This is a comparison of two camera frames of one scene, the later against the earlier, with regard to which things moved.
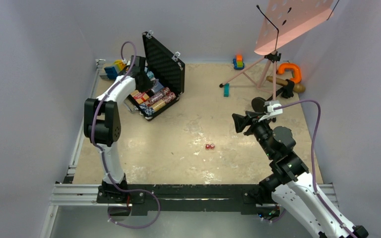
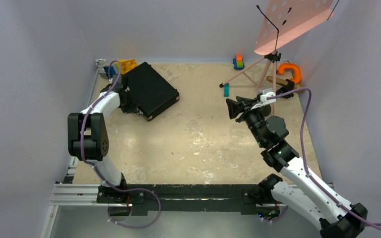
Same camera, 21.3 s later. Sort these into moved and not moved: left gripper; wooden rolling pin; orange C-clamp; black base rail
Moved: left gripper
Not moved: black base rail; wooden rolling pin; orange C-clamp
